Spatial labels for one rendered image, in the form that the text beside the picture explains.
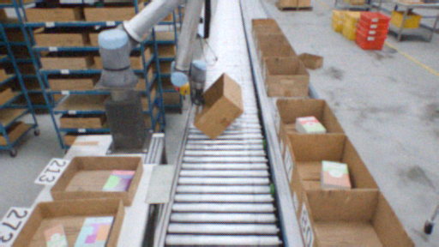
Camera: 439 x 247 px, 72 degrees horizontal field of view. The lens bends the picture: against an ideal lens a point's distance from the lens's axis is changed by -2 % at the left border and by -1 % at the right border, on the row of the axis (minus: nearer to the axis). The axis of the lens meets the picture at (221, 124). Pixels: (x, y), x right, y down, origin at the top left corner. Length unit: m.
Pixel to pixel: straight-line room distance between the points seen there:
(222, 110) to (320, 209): 0.88
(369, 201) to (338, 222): 0.15
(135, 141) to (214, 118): 0.51
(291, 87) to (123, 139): 1.20
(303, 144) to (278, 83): 0.77
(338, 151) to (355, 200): 0.40
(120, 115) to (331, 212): 1.23
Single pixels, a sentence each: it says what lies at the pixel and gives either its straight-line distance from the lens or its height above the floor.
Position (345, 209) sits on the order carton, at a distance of 1.32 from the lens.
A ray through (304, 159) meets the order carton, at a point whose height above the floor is 0.90.
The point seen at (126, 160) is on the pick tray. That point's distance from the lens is 1.77.
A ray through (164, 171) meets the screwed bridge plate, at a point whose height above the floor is 0.75.
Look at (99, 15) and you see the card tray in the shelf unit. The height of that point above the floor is 1.39.
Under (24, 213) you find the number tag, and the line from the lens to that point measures 1.60.
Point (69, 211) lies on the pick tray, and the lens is 1.63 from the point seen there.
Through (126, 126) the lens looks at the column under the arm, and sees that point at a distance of 1.88.
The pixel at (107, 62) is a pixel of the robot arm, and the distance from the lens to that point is 1.76.
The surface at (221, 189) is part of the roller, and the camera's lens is 1.62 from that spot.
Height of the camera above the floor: 1.84
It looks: 31 degrees down
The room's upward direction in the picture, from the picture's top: 1 degrees counter-clockwise
